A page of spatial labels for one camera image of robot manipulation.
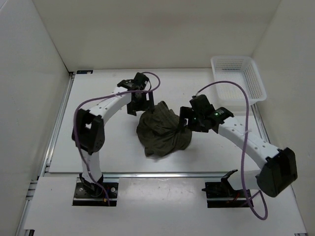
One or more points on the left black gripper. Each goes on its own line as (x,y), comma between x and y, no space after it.
(147,104)

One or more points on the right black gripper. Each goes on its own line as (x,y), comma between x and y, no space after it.
(186,112)

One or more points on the olive green shorts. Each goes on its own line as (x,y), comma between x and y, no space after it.
(158,132)

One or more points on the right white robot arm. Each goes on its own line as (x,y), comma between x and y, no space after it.
(277,166)

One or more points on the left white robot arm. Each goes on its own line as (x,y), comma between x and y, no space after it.
(89,133)

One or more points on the white perforated plastic basket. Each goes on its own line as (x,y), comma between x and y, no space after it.
(241,70)

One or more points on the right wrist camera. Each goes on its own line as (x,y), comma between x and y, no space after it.
(201,105)

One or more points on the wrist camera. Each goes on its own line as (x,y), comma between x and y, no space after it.
(201,105)
(141,81)

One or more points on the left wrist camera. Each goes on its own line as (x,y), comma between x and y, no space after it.
(141,81)

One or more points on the front aluminium rail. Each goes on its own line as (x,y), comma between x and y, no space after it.
(165,175)

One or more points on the aluminium rail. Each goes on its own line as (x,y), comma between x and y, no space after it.
(261,123)
(165,175)
(46,160)

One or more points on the right aluminium rail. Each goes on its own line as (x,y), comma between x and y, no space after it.
(261,123)

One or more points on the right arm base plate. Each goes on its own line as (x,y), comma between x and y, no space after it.
(218,197)

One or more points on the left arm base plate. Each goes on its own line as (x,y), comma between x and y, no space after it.
(83,198)

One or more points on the left aluminium rail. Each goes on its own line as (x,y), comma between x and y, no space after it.
(46,160)

